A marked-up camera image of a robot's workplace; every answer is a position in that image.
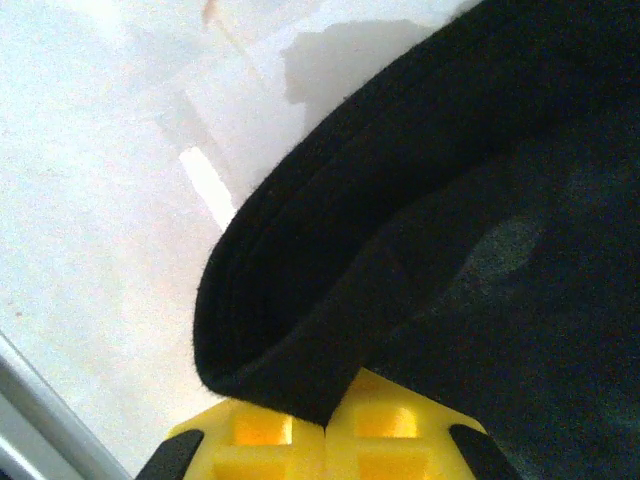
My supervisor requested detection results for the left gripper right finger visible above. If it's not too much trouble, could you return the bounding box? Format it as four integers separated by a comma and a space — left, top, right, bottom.
324, 367, 526, 480

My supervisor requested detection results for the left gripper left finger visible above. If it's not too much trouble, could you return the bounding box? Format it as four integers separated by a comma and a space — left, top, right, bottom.
134, 398, 326, 480

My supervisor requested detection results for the black t-shirt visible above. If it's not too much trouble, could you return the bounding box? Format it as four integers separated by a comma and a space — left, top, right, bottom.
192, 0, 640, 480

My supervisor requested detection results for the aluminium table side rail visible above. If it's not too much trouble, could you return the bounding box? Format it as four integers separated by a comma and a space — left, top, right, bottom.
0, 333, 132, 480

